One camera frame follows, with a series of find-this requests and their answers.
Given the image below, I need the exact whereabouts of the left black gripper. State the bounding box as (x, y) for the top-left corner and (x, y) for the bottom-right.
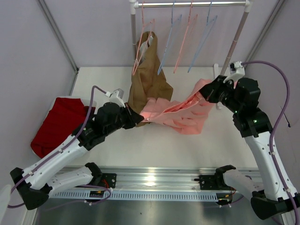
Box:
(105, 103), (144, 136)

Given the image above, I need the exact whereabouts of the pink pleated skirt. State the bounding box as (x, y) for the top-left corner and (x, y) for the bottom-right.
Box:
(140, 79), (213, 135)

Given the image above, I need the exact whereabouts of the blue wire hanger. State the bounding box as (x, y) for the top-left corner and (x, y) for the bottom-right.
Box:
(187, 0), (218, 73)
(157, 0), (182, 75)

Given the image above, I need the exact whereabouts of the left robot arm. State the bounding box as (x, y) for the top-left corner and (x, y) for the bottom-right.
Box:
(10, 102), (144, 210)

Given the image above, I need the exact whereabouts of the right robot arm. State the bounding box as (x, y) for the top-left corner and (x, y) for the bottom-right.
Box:
(199, 75), (300, 220)

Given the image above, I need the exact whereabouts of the brown skirt on hanger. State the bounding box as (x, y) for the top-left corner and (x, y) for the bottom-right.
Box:
(127, 31), (173, 113)

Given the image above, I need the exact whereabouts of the pink hanger holding brown skirt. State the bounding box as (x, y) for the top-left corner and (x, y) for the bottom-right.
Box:
(130, 0), (155, 75)

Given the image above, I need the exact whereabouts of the red garment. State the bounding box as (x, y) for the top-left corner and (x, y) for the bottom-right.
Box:
(30, 97), (89, 158)

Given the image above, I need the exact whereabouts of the white metal clothes rack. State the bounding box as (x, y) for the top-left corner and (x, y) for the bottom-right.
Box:
(129, 0), (255, 110)

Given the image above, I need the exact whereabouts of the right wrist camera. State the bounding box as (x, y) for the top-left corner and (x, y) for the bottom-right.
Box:
(223, 61), (245, 83)

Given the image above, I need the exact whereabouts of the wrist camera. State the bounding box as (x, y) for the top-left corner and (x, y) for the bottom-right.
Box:
(105, 89), (125, 107)
(223, 61), (245, 83)

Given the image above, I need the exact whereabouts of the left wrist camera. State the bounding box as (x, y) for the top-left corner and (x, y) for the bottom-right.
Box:
(105, 89), (125, 107)

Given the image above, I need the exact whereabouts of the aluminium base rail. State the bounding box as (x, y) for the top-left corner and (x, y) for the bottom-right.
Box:
(99, 166), (216, 192)

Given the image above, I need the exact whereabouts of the pink wire hanger middle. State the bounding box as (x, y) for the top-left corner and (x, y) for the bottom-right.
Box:
(173, 0), (198, 74)

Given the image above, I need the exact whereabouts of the slotted cable duct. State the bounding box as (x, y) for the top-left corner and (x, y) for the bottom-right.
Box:
(53, 190), (218, 202)

